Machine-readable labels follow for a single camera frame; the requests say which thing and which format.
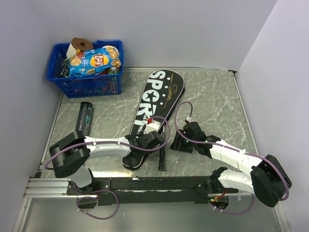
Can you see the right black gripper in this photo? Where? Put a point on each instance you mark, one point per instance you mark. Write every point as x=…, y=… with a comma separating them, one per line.
x=175, y=145

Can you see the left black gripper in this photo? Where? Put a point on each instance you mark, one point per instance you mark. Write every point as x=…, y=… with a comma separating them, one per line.
x=142, y=134

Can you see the silver badminton racket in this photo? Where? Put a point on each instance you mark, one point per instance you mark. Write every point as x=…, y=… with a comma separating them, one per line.
x=161, y=165

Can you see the black SPORT racket bag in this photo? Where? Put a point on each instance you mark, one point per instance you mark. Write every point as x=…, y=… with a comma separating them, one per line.
x=160, y=95

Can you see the black shuttlecock tube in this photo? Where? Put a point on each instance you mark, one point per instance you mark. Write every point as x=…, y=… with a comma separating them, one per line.
x=84, y=118

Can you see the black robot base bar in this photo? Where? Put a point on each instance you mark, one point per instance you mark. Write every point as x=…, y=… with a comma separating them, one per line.
x=171, y=189

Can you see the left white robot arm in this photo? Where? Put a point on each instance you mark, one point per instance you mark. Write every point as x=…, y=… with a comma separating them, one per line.
x=69, y=154

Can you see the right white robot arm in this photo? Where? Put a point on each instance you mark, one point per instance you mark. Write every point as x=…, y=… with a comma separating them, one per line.
x=263, y=177

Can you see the blue plastic shopping basket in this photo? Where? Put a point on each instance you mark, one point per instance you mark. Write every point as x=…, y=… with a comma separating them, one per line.
x=89, y=86

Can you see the blue Lays chips bag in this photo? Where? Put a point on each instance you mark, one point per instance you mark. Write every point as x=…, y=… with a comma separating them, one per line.
x=95, y=61

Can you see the dark green package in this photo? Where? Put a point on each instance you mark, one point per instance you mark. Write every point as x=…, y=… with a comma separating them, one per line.
x=65, y=69

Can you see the white paper towel roll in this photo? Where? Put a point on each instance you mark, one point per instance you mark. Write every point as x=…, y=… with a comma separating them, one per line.
x=71, y=51

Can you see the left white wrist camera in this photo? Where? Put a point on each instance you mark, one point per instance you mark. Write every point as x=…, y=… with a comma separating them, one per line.
x=152, y=125

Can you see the aluminium rail frame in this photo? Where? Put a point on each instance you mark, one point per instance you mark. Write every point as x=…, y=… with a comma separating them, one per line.
x=47, y=186

